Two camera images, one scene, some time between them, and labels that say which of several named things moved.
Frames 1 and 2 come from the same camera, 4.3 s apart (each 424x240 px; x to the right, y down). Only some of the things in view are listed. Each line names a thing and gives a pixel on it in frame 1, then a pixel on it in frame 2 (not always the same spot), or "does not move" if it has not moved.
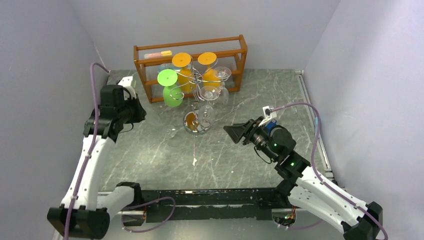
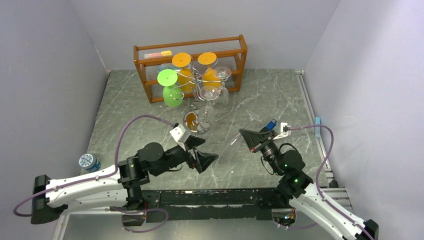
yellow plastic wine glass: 210,78 does not move
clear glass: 206,115 does not move
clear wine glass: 222,73 does not move
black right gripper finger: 237,132 → 254,138
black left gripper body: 133,111 → 190,159
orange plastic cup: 185,78 does not move
